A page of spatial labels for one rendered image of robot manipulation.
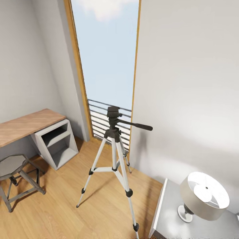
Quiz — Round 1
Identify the camera tripod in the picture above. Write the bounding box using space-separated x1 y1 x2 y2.
77 106 153 239

